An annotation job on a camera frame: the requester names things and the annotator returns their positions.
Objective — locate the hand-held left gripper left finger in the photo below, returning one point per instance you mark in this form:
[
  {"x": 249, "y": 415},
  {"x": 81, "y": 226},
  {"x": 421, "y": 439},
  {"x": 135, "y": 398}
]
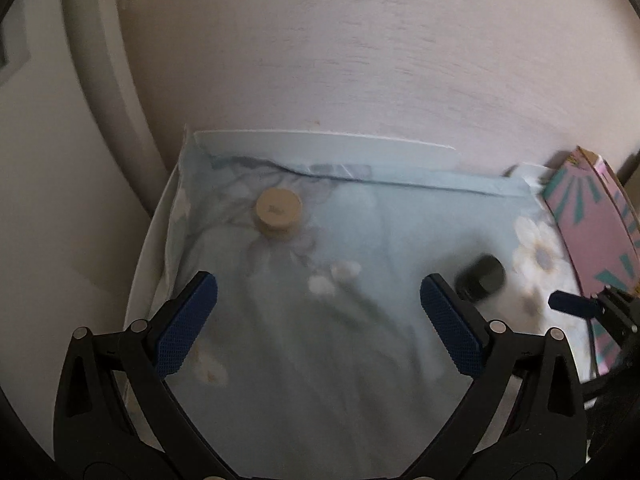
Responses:
[{"x": 185, "y": 325}]

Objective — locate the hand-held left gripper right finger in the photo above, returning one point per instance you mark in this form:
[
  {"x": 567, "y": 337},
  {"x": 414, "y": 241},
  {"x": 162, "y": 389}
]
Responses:
[{"x": 452, "y": 325}]

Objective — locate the grey curved frame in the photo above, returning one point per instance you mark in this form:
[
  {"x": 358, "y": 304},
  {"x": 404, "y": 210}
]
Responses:
[{"x": 105, "y": 75}]

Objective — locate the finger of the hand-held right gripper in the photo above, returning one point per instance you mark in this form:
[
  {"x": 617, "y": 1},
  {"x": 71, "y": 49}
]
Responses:
[{"x": 570, "y": 302}]

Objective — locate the round wooden lid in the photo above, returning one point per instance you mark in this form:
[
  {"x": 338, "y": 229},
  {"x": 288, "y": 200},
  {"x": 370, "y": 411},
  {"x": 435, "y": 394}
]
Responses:
[{"x": 278, "y": 207}]

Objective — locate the black round cap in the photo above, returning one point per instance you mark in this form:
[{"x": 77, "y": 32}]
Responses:
[{"x": 482, "y": 277}]

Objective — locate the light blue floral cloth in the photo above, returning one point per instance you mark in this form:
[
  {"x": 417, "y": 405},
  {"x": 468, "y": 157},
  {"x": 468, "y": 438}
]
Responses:
[{"x": 320, "y": 360}]

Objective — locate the white desktop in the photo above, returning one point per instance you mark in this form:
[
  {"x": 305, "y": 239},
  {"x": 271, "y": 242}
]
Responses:
[{"x": 150, "y": 260}]

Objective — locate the pink patterned cardboard box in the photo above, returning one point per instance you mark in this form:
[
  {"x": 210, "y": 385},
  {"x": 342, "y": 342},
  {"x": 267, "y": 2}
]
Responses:
[{"x": 595, "y": 230}]

